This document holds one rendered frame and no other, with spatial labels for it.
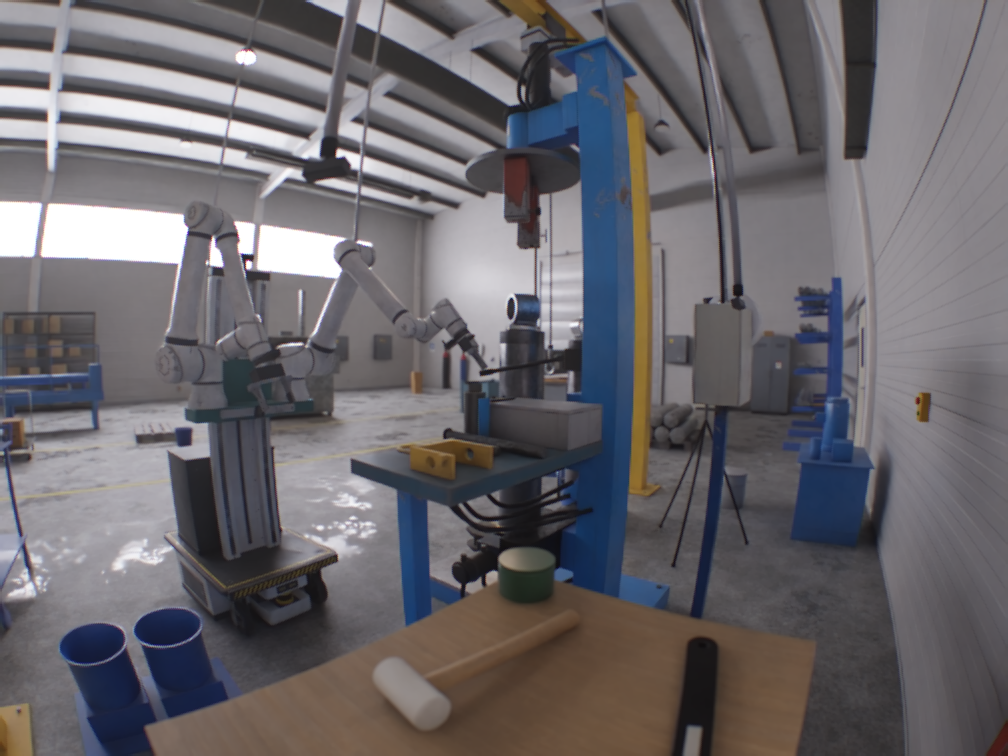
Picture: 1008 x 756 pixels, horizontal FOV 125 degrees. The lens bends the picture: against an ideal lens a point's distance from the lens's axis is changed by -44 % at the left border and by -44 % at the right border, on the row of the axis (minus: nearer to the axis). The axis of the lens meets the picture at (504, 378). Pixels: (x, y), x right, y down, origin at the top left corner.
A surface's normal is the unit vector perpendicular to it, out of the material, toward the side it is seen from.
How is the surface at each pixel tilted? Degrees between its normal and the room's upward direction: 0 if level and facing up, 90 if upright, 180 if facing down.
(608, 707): 0
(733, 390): 90
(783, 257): 90
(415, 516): 90
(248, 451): 90
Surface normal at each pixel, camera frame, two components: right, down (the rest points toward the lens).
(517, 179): -0.19, 0.05
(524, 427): -0.62, 0.04
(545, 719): 0.01, -1.00
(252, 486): 0.86, 0.04
